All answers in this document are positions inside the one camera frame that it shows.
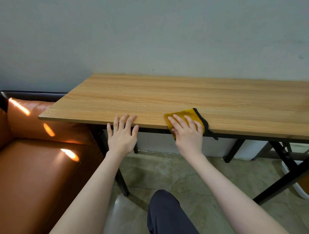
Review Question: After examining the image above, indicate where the person's left forearm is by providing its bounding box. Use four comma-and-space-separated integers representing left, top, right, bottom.
49, 150, 122, 234

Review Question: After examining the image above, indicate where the person's leg in dark trousers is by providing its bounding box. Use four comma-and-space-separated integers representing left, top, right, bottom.
147, 189, 200, 234

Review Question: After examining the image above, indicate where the yellow cloth with black edge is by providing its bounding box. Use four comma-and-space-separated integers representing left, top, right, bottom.
164, 108, 219, 141

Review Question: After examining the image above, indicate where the person's right hand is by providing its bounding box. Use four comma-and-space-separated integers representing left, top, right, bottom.
168, 114, 204, 160

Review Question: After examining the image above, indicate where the person's left hand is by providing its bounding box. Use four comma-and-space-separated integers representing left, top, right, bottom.
107, 114, 139, 158

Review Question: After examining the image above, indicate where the wooden table with black frame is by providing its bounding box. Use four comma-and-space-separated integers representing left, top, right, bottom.
38, 73, 309, 205

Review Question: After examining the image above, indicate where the white container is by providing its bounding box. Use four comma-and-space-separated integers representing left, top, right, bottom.
281, 160, 309, 200

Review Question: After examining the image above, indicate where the person's right forearm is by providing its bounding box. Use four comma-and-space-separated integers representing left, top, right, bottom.
183, 153, 289, 234

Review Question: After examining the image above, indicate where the orange leather sofa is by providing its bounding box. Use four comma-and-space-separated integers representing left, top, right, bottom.
0, 90, 105, 234

